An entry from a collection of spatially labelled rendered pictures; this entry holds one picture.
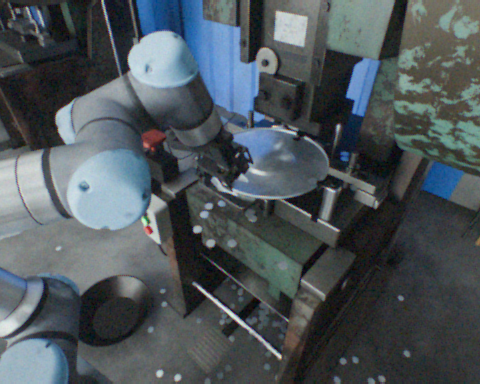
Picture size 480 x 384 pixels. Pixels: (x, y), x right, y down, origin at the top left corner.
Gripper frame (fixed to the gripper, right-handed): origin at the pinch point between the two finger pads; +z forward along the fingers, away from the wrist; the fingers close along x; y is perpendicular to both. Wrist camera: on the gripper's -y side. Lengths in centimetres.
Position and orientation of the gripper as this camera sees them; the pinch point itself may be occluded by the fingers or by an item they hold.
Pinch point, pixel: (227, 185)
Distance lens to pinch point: 69.4
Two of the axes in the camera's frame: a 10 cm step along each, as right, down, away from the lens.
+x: 5.8, -7.8, 2.5
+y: 7.7, 4.2, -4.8
